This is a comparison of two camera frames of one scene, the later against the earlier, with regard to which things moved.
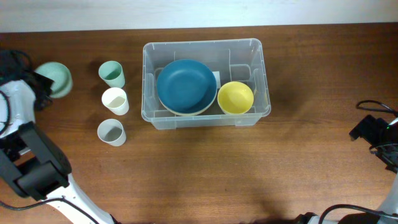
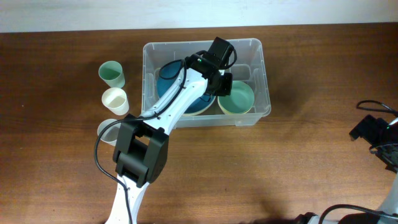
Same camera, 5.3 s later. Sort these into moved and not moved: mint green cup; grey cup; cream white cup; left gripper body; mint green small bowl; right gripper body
Moved: left gripper body; mint green small bowl
Not moved: cream white cup; mint green cup; right gripper body; grey cup
